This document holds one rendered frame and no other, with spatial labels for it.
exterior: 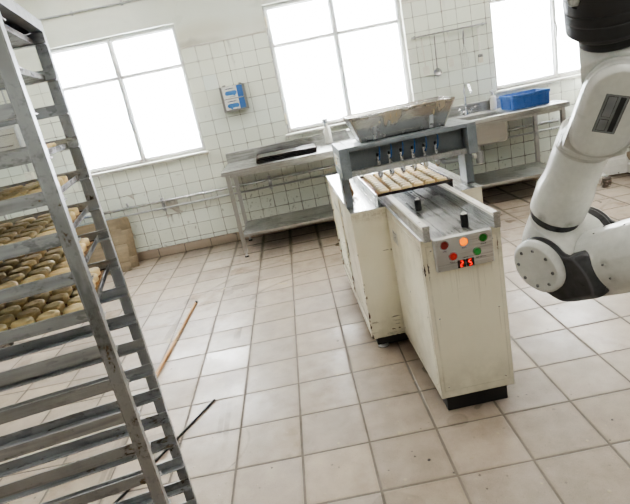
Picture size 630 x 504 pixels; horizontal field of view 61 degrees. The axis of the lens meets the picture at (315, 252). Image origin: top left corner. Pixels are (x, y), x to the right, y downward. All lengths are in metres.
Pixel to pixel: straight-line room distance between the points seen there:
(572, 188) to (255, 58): 5.29
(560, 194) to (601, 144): 0.10
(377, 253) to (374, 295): 0.24
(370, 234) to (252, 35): 3.46
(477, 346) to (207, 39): 4.42
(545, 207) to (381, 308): 2.33
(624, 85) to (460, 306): 1.80
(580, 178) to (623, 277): 0.13
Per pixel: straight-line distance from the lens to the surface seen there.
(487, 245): 2.27
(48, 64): 1.66
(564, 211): 0.76
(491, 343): 2.49
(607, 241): 0.74
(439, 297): 2.31
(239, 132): 5.91
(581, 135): 0.67
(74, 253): 1.23
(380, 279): 2.97
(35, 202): 1.25
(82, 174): 1.65
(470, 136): 2.93
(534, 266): 0.78
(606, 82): 0.64
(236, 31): 5.92
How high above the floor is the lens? 1.53
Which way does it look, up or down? 17 degrees down
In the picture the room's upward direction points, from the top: 12 degrees counter-clockwise
